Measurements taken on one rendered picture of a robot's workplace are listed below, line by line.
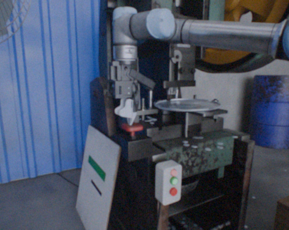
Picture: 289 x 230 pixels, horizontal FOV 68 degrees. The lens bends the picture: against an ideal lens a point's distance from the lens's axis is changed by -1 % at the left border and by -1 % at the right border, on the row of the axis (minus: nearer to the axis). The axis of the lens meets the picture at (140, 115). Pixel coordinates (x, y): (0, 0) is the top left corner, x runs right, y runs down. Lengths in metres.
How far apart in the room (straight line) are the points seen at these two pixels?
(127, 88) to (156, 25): 0.21
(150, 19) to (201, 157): 0.60
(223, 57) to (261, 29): 0.67
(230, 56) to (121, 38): 0.73
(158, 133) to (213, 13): 0.59
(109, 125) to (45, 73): 0.97
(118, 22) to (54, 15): 1.40
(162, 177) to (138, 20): 0.48
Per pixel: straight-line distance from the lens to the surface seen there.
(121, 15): 0.70
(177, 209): 1.10
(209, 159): 1.02
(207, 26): 0.69
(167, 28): 0.63
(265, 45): 0.65
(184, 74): 1.00
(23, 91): 1.98
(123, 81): 0.68
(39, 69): 2.01
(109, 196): 1.14
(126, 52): 0.68
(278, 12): 1.17
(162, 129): 0.92
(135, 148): 0.75
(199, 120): 1.00
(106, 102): 1.20
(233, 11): 1.35
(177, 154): 0.89
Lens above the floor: 0.94
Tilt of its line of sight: 12 degrees down
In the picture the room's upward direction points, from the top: straight up
